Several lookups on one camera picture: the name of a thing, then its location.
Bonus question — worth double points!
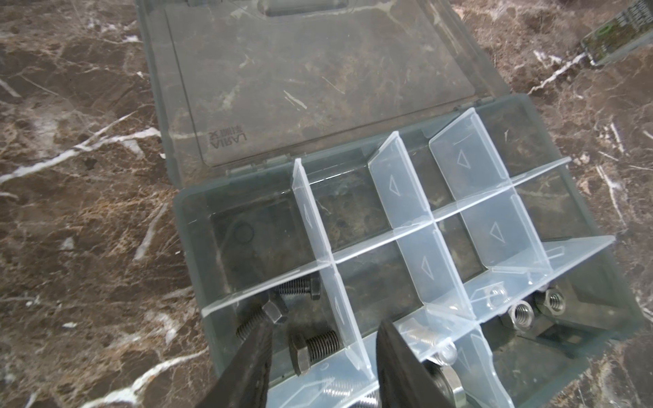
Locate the steel hex nut bright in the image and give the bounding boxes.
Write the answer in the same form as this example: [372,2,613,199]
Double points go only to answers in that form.
[424,361,468,408]

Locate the steel hex nut in box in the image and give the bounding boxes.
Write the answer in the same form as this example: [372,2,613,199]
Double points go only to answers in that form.
[500,300,535,333]

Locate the steel hex bolt upright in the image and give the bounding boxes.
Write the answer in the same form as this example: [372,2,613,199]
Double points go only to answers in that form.
[402,327,458,367]

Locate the black hex bolt upper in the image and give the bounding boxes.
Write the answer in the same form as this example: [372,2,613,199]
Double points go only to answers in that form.
[277,274,321,300]

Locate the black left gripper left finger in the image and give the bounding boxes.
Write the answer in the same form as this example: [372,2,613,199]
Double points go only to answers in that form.
[196,322,273,408]

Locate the clear plastic organizer box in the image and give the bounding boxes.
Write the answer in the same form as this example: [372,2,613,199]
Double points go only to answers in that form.
[136,1,643,407]

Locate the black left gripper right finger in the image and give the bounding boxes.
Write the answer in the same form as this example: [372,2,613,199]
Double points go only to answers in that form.
[376,320,453,407]

